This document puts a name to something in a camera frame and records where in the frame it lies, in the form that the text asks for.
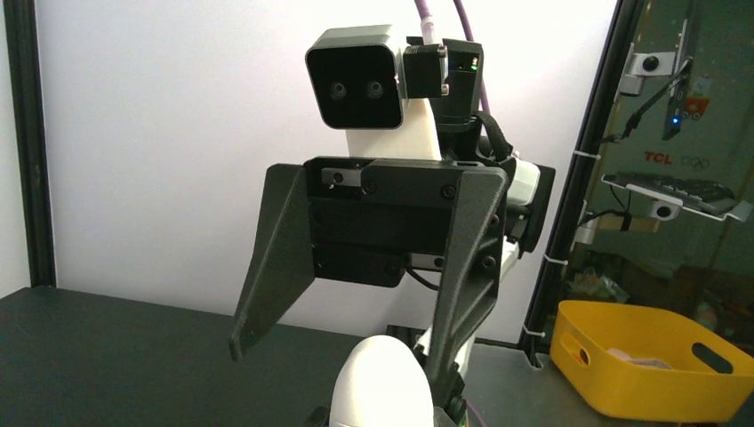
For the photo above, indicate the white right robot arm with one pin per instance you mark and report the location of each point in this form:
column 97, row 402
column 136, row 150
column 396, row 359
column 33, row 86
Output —
column 526, row 201

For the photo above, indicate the black enclosure frame post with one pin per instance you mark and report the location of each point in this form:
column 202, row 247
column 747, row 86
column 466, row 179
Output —
column 620, row 34

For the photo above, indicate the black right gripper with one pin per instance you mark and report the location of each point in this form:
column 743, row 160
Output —
column 370, row 221

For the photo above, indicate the white earbud charging case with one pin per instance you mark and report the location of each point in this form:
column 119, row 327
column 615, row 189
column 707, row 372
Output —
column 381, row 384

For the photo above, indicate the yellow plastic bin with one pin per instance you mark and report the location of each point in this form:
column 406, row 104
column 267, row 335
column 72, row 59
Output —
column 642, row 363

